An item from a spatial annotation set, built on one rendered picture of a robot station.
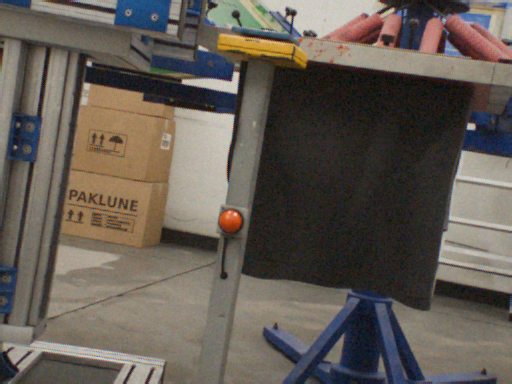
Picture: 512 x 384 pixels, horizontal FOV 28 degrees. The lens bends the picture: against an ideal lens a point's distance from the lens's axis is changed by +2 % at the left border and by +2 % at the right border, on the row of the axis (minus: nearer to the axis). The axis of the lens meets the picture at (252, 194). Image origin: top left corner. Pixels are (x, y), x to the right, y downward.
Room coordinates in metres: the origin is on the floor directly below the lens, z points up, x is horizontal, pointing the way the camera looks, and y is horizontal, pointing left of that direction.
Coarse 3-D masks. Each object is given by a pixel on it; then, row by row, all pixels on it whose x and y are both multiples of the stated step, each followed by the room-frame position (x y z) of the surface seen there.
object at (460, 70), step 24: (216, 48) 1.93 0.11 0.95; (312, 48) 1.86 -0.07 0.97; (336, 48) 1.85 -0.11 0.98; (360, 48) 1.84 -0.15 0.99; (408, 72) 1.83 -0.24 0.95; (432, 72) 1.82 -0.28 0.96; (456, 72) 1.81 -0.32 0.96; (480, 72) 1.80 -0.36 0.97; (504, 72) 1.79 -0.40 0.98; (504, 96) 2.00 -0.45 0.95
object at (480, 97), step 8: (360, 72) 1.94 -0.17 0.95; (368, 72) 1.92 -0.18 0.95; (376, 72) 1.89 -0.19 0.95; (384, 72) 1.88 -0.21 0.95; (424, 80) 1.91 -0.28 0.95; (432, 80) 1.88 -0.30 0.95; (440, 80) 1.86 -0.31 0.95; (472, 88) 1.93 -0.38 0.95; (480, 88) 1.90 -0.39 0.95; (488, 88) 1.88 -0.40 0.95; (480, 96) 2.09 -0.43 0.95; (480, 104) 2.31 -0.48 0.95
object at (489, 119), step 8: (472, 112) 3.06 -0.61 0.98; (480, 112) 2.99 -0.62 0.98; (472, 120) 3.31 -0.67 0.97; (480, 120) 2.99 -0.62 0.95; (488, 120) 2.97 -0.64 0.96; (496, 120) 3.00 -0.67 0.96; (504, 120) 3.02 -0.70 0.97; (480, 128) 2.99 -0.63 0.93; (488, 128) 2.98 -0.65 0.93; (496, 128) 3.00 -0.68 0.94; (504, 128) 3.03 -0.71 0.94
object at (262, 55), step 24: (240, 48) 1.65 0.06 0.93; (264, 48) 1.64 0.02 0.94; (288, 48) 1.63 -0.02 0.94; (264, 72) 1.68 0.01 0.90; (264, 96) 1.68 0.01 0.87; (240, 120) 1.69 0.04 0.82; (264, 120) 1.70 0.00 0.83; (240, 144) 1.69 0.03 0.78; (240, 168) 1.69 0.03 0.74; (240, 192) 1.68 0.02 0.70; (240, 240) 1.68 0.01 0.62; (216, 264) 1.69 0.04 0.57; (240, 264) 1.70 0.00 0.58; (216, 288) 1.69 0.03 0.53; (216, 312) 1.69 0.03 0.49; (216, 336) 1.68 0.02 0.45; (216, 360) 1.68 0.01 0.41
